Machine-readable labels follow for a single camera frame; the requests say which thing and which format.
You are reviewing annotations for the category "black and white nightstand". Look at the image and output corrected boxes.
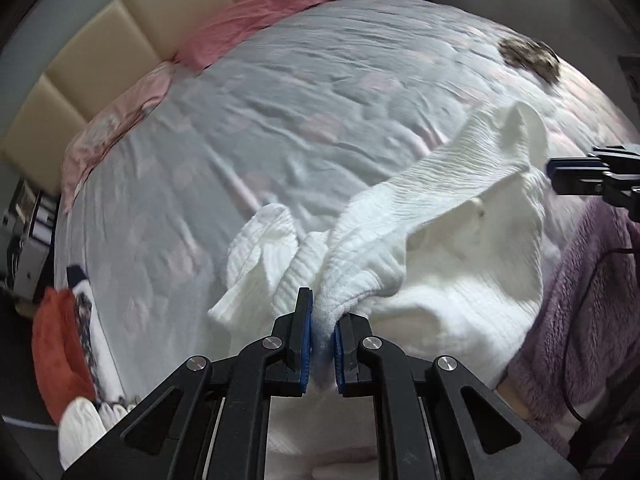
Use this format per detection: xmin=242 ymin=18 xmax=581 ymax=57
xmin=2 ymin=177 xmax=56 ymax=306

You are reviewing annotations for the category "folded floral cloth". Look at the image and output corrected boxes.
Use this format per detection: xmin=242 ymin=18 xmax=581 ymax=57
xmin=74 ymin=290 xmax=131 ymax=406

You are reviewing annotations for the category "bed with grey dotted sheet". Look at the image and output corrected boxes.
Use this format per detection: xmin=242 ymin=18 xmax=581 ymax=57
xmin=54 ymin=0 xmax=640 ymax=411

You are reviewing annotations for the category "white textured garment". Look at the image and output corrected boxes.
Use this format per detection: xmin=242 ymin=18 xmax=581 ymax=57
xmin=207 ymin=101 xmax=548 ymax=466

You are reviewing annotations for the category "beige padded headboard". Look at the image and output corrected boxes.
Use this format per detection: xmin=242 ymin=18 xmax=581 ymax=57
xmin=1 ymin=0 xmax=300 ymax=195

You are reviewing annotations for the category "folded orange towel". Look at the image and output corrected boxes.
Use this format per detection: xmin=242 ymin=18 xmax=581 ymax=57
xmin=31 ymin=287 xmax=98 ymax=423

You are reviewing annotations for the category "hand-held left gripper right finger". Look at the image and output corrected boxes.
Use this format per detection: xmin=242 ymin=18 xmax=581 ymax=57
xmin=334 ymin=312 xmax=581 ymax=480

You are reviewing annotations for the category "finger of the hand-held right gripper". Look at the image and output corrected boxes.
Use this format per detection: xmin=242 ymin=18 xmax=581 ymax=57
xmin=547 ymin=156 xmax=640 ymax=221
xmin=591 ymin=144 xmax=640 ymax=161

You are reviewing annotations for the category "dark pink pillow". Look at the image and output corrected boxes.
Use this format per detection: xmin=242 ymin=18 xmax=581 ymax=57
xmin=172 ymin=0 xmax=351 ymax=72

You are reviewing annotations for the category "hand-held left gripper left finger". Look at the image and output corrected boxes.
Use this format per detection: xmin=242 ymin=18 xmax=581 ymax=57
xmin=62 ymin=287 xmax=316 ymax=480

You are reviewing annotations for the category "purple fuzzy robe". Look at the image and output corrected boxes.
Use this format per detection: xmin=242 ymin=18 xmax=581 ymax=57
xmin=505 ymin=200 xmax=640 ymax=480

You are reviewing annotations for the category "stack of white folded clothes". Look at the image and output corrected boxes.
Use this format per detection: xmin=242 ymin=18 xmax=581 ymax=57
xmin=57 ymin=397 xmax=133 ymax=471

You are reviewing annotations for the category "light pink pillow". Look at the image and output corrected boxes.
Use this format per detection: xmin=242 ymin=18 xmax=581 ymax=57
xmin=61 ymin=60 xmax=176 ymax=213

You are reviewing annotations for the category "navy cloth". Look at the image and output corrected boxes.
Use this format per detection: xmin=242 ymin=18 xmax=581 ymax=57
xmin=66 ymin=265 xmax=91 ymax=291

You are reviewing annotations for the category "brown patterned cloth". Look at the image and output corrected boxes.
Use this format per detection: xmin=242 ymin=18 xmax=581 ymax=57
xmin=497 ymin=37 xmax=561 ymax=86

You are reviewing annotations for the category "black cable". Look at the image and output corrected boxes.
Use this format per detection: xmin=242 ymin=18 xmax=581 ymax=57
xmin=562 ymin=246 xmax=640 ymax=423

